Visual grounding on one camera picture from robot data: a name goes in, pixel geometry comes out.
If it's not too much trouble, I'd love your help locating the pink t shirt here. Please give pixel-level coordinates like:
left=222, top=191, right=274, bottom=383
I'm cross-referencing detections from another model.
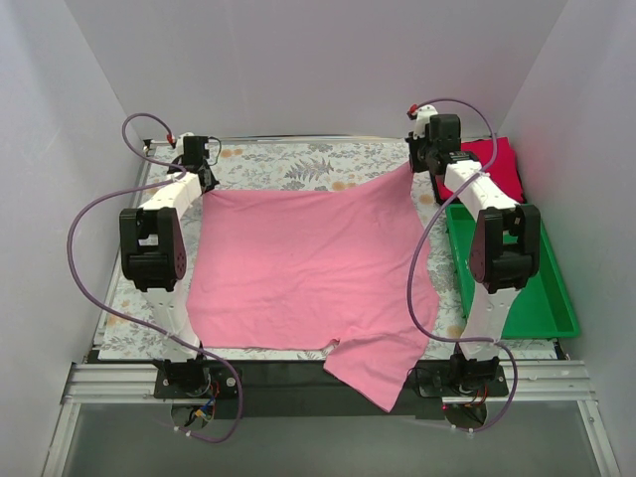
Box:
left=187, top=165, right=439, bottom=411

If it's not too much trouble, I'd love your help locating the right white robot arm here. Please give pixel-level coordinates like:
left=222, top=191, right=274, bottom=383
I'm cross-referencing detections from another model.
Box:
left=406, top=104, right=541, bottom=396

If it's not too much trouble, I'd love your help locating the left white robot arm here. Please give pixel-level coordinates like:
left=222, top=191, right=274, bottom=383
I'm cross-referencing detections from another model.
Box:
left=119, top=132, right=218, bottom=398

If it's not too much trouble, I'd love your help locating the folded red t shirt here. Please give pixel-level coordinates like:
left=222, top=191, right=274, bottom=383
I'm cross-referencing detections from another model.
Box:
left=461, top=137, right=518, bottom=173

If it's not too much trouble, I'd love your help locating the green plastic tray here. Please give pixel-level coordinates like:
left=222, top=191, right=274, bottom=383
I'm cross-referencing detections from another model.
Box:
left=445, top=204, right=579, bottom=340

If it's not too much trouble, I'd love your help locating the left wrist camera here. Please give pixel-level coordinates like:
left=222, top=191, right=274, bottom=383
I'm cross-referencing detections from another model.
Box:
left=166, top=132, right=195, bottom=149

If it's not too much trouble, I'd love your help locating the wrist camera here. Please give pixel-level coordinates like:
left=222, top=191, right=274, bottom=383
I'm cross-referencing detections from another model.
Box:
left=406, top=104, right=438, bottom=139
left=166, top=132, right=195, bottom=149

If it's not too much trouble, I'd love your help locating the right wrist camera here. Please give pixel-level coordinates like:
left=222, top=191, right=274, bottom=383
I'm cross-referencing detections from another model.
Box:
left=406, top=104, right=438, bottom=139

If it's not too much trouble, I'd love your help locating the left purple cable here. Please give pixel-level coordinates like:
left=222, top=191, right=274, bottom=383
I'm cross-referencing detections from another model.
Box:
left=67, top=112, right=244, bottom=444

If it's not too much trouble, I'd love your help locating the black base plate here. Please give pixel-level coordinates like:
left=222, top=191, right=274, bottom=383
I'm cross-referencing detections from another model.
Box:
left=152, top=360, right=512, bottom=419

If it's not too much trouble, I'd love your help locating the aluminium frame rail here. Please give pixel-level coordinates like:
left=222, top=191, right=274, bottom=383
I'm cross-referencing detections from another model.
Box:
left=44, top=360, right=621, bottom=476

